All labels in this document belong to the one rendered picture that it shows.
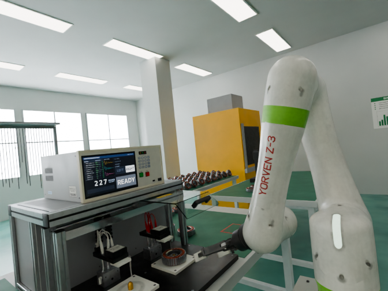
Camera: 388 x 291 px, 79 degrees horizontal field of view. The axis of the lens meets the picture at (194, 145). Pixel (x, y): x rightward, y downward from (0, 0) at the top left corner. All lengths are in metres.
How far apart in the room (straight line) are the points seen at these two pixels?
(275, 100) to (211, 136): 4.18
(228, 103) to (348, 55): 2.67
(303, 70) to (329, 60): 5.44
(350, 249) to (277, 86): 0.40
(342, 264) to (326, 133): 0.35
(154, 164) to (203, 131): 3.73
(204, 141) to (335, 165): 4.22
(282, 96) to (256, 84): 5.84
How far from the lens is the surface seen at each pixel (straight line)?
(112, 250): 1.04
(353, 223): 0.63
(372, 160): 5.87
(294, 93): 0.63
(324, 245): 0.64
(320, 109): 0.79
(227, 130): 4.59
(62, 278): 0.99
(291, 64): 0.64
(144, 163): 1.17
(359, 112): 5.86
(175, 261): 1.14
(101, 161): 1.04
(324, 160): 0.78
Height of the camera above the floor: 1.29
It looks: 1 degrees up
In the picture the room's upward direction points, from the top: 6 degrees counter-clockwise
